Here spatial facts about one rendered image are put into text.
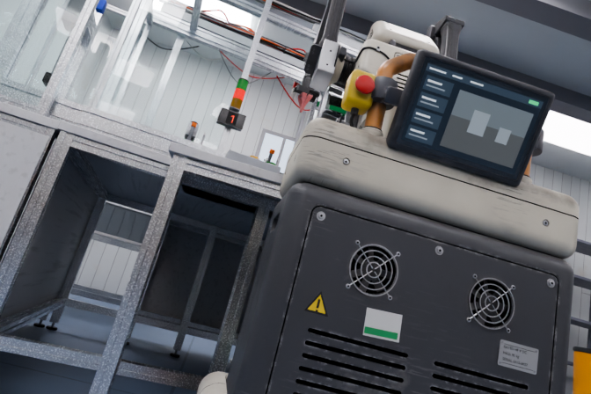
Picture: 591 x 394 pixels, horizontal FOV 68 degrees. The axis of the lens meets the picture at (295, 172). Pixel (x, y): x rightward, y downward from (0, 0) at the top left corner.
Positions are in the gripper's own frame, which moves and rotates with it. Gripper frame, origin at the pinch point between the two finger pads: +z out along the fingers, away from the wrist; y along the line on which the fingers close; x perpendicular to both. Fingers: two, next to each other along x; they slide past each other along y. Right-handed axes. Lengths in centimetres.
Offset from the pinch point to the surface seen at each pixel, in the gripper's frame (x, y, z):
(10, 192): 7, 85, 64
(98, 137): 8, 67, 39
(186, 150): 29, 38, 38
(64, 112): -1, 82, 32
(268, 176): 33, 12, 39
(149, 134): -1, 53, 30
